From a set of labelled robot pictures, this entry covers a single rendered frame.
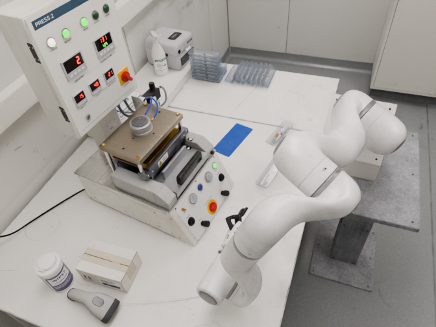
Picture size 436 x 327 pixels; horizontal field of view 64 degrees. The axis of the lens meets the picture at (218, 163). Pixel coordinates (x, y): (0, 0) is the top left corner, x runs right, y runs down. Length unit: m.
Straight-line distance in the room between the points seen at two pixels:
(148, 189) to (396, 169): 1.07
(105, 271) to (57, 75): 0.65
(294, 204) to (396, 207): 0.85
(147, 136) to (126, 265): 0.45
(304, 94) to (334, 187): 1.27
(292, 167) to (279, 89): 1.28
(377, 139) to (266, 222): 0.51
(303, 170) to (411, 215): 0.83
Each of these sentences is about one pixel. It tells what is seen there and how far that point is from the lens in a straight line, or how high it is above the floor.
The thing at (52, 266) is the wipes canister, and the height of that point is 0.89.
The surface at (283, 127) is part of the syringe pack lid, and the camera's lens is 1.76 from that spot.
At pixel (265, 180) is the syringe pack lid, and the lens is 1.52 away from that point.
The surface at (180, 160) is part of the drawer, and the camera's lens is 1.34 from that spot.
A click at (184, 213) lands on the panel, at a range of 1.30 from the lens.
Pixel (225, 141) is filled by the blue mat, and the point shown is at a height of 0.75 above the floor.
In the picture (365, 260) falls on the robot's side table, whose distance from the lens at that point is 2.26.
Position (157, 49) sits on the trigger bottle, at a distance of 2.10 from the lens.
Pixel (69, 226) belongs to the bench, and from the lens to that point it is 1.58.
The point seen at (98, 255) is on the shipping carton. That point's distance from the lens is 1.34.
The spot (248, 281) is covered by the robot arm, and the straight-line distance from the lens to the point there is 0.98.
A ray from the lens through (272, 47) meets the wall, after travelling 3.73.
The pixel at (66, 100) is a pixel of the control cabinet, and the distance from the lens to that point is 1.20.
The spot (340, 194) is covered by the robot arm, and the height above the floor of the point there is 1.32.
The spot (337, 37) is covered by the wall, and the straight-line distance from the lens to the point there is 3.58.
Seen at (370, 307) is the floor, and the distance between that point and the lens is 2.16.
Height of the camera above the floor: 1.93
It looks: 47 degrees down
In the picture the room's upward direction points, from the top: 6 degrees counter-clockwise
